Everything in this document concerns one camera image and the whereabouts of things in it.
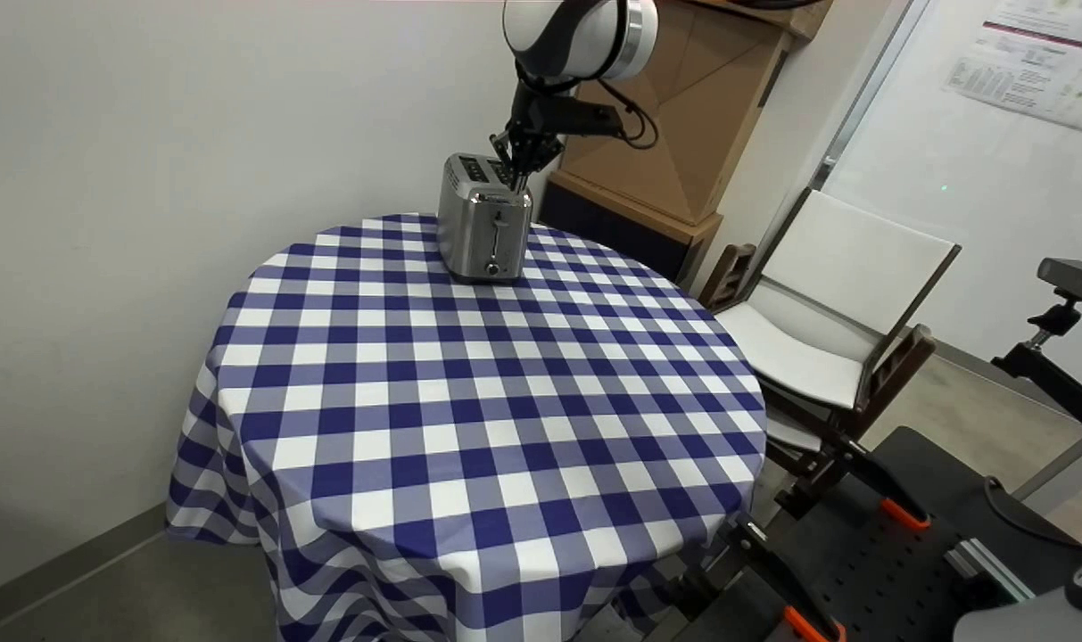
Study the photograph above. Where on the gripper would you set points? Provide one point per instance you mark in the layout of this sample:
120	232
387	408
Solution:
532	111

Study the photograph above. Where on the toaster lever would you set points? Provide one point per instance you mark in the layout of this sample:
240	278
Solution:
501	223

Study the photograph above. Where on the silver toaster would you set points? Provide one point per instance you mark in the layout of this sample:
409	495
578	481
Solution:
478	223

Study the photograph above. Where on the cardboard box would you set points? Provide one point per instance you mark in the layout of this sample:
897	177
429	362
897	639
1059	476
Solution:
683	107

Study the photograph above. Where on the blue white checked tablecloth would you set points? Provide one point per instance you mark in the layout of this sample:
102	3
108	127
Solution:
469	419

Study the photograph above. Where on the black clamp with orange tip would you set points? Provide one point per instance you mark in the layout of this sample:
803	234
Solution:
871	486
772	571

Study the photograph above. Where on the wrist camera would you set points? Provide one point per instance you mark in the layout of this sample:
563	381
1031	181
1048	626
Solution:
590	116

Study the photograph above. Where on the white chair with dark frame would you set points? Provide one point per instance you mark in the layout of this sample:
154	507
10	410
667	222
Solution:
826	303

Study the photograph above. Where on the wall poster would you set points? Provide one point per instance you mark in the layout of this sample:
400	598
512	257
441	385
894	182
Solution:
1040	62

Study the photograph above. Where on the camera on mount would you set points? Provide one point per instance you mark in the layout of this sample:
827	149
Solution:
1071	278

